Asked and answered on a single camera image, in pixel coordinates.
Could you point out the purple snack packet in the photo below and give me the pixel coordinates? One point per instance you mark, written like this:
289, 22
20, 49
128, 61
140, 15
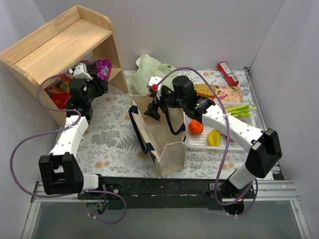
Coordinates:
100, 68

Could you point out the red snack packet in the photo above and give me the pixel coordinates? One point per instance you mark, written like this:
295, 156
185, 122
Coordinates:
58, 90

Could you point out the floral rectangular tray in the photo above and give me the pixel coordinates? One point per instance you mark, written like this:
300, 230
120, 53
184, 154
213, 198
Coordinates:
228, 93

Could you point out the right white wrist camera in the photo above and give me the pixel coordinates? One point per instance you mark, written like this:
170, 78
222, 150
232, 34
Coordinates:
154, 84

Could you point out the red rectangular box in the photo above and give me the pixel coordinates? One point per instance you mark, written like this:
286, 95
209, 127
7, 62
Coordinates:
227, 73

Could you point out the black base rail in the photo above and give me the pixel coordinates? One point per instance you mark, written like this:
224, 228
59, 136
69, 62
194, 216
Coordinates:
153, 193

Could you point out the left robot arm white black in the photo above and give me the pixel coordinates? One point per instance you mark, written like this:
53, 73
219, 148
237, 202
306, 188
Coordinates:
59, 170

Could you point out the light green plastic bag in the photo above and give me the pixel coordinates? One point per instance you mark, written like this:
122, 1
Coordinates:
148, 67

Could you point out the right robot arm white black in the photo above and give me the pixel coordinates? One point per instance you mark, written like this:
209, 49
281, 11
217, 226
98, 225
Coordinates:
263, 147

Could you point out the wooden two-tier shelf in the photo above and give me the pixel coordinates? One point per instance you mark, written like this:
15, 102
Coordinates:
60, 44

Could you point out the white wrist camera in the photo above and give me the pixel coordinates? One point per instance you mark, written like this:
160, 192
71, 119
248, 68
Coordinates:
80, 72
154, 84

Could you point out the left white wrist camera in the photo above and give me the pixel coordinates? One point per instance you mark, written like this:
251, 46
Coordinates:
80, 72

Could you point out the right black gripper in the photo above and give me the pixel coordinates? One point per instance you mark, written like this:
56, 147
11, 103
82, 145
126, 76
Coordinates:
157, 104

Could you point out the orange tangerine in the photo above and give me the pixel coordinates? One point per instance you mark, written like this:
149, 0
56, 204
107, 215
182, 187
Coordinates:
195, 127

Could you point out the yellow bell pepper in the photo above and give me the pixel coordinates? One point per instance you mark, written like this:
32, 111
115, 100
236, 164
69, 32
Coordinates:
214, 138

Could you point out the green spring onions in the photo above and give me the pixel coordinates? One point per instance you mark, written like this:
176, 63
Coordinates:
241, 111

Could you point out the slice of brown bread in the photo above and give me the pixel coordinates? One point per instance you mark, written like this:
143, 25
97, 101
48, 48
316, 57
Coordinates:
204, 90

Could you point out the beige canvas tote bag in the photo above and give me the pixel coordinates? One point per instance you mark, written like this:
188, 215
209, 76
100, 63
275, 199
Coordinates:
170, 159

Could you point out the white plastic basket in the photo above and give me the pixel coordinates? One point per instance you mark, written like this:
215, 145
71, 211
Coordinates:
199, 144

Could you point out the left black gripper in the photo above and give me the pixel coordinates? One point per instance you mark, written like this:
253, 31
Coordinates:
97, 84

